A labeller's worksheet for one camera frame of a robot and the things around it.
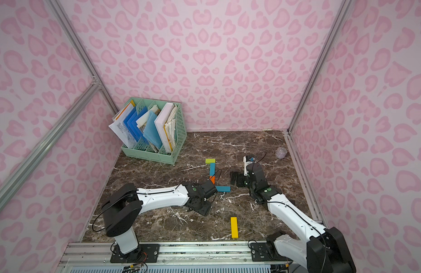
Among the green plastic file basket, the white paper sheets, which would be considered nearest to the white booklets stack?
the green plastic file basket

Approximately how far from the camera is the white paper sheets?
93 centimetres

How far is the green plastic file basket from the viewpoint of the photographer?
926 mm

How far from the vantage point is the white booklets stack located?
92 cm
